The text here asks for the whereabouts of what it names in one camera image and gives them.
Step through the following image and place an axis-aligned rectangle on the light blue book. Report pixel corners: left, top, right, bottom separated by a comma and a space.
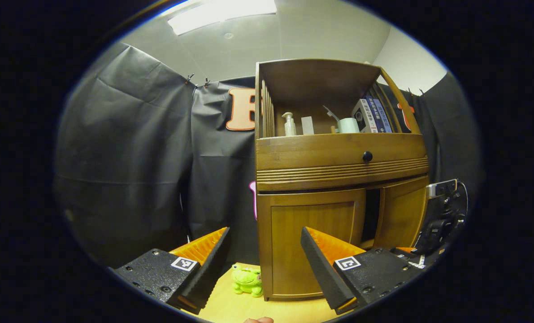
377, 98, 393, 133

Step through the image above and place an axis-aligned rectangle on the wooden shoe cabinet door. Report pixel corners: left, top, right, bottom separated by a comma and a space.
257, 188, 367, 300
373, 176, 430, 251

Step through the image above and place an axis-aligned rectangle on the dark blue book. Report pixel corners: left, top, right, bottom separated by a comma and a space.
369, 95, 387, 133

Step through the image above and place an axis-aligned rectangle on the wooden ridged drawer front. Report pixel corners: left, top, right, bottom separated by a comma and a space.
256, 133, 430, 192

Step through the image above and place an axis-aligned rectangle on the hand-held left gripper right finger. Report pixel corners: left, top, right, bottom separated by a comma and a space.
300, 227, 424, 315

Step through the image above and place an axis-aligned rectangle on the wooden double-door shoe cabinet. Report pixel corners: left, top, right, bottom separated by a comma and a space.
254, 58, 430, 301

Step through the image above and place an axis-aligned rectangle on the white cup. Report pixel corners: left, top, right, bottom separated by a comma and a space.
337, 118, 360, 134

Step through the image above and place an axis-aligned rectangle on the clear pump bottle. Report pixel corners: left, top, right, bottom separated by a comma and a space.
282, 112, 297, 136

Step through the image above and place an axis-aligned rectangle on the white book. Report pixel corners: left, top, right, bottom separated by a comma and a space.
351, 99, 378, 133

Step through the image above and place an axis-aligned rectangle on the ceiling light panel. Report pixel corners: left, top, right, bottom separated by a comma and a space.
167, 0, 277, 36

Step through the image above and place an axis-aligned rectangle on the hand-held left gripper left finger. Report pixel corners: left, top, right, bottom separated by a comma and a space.
108, 227, 231, 314

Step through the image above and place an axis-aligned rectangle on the green frog toy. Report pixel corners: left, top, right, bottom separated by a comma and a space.
230, 264, 264, 298

